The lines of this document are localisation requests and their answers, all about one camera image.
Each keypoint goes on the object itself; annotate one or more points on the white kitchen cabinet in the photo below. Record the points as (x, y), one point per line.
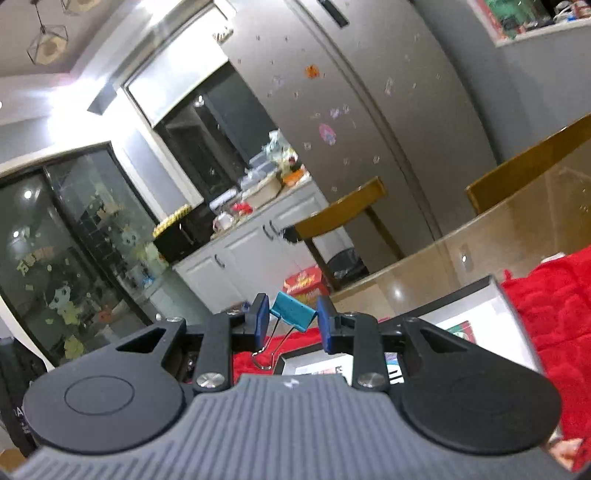
(252, 257)

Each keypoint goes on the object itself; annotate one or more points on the black microwave oven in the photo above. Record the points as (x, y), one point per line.
(184, 232)

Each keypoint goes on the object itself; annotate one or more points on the geometric pendant lamp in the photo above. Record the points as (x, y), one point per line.
(49, 44)

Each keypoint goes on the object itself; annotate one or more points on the white wall shelf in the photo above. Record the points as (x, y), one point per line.
(507, 22)

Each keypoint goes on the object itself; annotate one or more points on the red cardboard box on floor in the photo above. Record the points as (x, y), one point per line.
(306, 286)

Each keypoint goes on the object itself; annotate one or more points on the red bear print blanket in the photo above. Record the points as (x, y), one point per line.
(541, 321)

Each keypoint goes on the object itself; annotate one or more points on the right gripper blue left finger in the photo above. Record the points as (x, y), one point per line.
(213, 370)

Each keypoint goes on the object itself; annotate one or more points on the left wooden chair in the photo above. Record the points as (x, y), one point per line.
(339, 213)

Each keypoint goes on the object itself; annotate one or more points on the black trash bin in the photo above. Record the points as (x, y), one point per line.
(348, 267)

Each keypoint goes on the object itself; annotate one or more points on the white mug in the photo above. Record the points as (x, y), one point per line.
(222, 222)

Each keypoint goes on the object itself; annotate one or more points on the glass sliding door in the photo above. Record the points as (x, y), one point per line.
(77, 261)

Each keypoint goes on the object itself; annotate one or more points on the person's right hand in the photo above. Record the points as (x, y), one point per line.
(572, 454)

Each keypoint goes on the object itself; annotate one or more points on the right wooden chair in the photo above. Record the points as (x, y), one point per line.
(516, 173)

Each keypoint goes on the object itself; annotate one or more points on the beige plastic basin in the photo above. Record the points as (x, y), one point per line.
(262, 193)

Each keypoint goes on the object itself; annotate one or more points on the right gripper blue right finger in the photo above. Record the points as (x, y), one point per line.
(358, 335)

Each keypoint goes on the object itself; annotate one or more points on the blue binder clip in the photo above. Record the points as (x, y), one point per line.
(291, 318)

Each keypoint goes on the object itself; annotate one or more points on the silver double door refrigerator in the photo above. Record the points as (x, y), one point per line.
(363, 90)

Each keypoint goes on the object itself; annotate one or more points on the wooden chair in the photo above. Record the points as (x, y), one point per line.
(339, 213)
(516, 173)

